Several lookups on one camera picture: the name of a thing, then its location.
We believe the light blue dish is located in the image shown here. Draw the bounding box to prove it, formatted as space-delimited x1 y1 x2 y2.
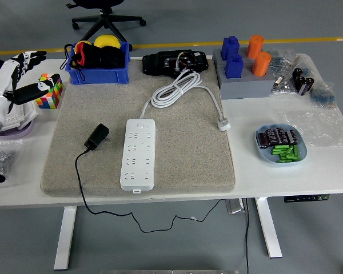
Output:
254 123 308 166

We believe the black electronic device with wires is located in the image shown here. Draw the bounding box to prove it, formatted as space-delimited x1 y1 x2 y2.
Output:
142 50 209 77

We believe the plastic bag of metal parts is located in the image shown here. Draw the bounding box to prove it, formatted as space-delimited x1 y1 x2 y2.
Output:
270 72 297 98

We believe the plastic bag of blue resistors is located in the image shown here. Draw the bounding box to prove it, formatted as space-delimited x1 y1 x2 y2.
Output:
310 81 337 108

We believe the black office chair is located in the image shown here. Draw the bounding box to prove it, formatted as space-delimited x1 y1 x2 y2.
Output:
65 0 147 52

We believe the grey-brown mat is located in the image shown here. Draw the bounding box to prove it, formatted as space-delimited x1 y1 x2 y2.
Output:
39 57 237 198

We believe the black plug with cord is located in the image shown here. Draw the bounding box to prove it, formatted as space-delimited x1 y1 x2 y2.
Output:
74 123 226 233

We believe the plastic bag of black capacitors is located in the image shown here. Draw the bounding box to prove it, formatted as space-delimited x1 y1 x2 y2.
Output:
290 54 318 98

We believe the white coiled cord with plug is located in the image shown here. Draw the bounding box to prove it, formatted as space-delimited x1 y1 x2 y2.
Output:
139 70 232 132

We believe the empty clear plastic bag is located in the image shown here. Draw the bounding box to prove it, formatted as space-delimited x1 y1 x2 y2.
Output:
276 107 343 148

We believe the black table control panel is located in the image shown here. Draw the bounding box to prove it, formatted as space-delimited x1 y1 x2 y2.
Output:
284 194 331 203

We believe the colourful puzzle cube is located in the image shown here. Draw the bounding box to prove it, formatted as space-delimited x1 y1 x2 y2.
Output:
35 73 64 110

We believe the white wall socket panel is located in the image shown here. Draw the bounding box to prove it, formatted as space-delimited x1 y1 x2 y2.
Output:
6 101 39 131

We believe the blue plastic bin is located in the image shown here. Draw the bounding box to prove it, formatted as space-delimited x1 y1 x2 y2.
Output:
65 42 131 85

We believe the blue block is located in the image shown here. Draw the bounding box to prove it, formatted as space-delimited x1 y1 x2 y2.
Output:
220 35 240 61
224 54 244 79

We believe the grey metal box under table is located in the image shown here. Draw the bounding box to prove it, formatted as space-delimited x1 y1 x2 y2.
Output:
225 199 248 215

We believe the orange cylinder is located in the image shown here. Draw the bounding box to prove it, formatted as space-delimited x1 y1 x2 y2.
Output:
245 35 264 59
251 51 272 76

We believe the thin black hanging cable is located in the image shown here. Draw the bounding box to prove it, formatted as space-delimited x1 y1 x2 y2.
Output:
244 198 251 274

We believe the white power strip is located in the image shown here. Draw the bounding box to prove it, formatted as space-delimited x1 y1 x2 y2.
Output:
119 118 157 194

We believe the white table leg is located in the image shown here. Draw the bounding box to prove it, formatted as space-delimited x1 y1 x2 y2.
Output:
53 205 77 271
254 196 284 259

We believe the black and red cloth bag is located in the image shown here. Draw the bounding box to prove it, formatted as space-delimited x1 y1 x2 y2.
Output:
63 41 126 82

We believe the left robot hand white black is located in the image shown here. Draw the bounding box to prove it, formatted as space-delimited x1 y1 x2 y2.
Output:
0 50 61 124

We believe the plastic bag of blue parts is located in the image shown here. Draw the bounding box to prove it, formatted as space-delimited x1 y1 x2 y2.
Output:
270 48 294 75

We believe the grey block holder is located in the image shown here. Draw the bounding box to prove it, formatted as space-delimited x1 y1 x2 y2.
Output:
212 47 273 67
218 63 276 100

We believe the yellow foam ball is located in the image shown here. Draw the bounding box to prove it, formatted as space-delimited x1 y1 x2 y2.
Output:
93 34 121 49

